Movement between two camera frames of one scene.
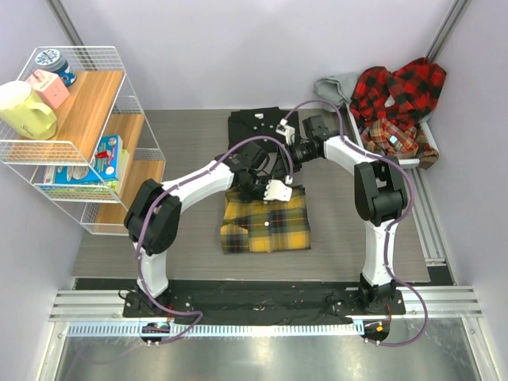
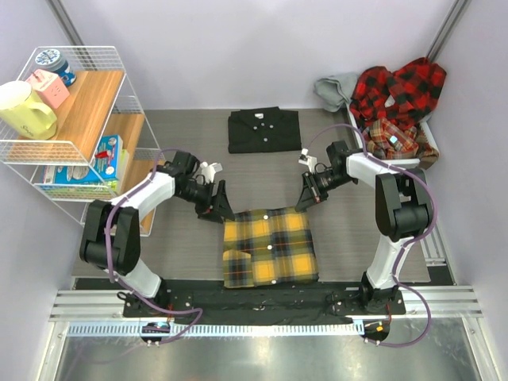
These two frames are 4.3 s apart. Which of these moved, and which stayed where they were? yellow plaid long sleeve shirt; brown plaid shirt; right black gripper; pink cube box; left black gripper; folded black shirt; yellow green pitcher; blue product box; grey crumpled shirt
Moved: yellow plaid long sleeve shirt; right black gripper; left black gripper
Stayed: yellow green pitcher; blue product box; brown plaid shirt; grey crumpled shirt; folded black shirt; pink cube box
